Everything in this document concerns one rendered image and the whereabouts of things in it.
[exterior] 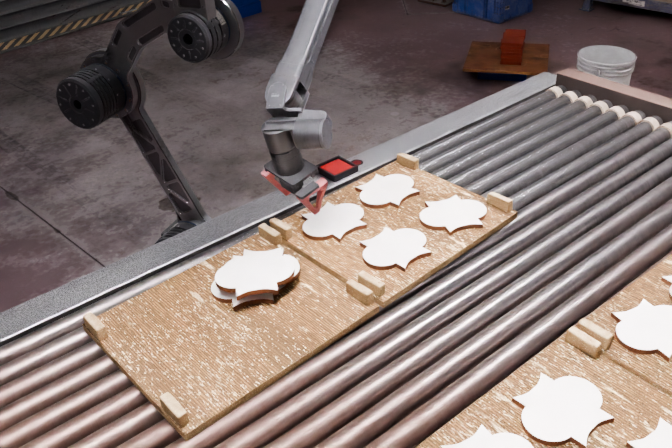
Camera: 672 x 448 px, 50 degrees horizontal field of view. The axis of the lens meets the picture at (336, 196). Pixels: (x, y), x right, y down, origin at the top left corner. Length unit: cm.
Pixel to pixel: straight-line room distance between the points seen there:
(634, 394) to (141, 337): 81
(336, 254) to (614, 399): 58
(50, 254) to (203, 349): 217
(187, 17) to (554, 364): 135
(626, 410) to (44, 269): 258
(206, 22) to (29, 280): 159
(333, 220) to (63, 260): 197
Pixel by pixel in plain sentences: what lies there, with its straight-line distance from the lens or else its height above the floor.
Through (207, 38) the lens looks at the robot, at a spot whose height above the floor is 114.
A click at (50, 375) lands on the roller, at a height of 91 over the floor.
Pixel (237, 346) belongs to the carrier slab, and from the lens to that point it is 125.
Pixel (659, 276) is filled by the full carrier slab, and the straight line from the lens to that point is 145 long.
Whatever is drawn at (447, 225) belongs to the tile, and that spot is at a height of 95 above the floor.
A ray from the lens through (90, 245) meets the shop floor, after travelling 335.
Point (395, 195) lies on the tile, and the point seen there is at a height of 95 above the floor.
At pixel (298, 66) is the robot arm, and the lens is 138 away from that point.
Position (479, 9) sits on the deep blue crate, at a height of 7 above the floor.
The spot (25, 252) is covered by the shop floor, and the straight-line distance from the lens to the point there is 344.
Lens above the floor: 178
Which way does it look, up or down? 31 degrees down
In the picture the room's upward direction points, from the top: 4 degrees counter-clockwise
